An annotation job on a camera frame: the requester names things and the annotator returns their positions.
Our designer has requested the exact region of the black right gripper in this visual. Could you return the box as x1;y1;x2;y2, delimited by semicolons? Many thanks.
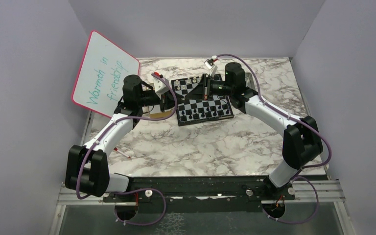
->
185;74;233;101

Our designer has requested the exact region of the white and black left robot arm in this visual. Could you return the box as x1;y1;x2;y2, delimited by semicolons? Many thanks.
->
65;72;178;201

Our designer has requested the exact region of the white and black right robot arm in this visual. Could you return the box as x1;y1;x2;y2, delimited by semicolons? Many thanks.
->
185;62;323;199

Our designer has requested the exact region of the black and white chessboard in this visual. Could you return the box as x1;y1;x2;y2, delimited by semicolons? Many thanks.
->
171;76;234;126

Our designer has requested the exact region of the silver metal tin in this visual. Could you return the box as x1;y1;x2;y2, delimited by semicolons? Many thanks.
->
245;72;256;90

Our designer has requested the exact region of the pink framed whiteboard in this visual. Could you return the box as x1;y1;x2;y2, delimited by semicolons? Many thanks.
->
71;31;140;117

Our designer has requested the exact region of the red capped marker pen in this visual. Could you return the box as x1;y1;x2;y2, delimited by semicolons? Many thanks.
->
114;147;131;159

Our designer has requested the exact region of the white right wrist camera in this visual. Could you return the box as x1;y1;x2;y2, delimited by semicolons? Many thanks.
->
204;58;217;77

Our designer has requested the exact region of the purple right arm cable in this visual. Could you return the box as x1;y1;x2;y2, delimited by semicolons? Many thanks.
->
212;53;332;225

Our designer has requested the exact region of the aluminium extrusion rail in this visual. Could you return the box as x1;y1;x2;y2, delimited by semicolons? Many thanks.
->
285;180;346;203
57;184;113;206

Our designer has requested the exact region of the right aluminium extrusion rail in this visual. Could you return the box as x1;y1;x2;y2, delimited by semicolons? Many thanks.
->
285;180;346;203

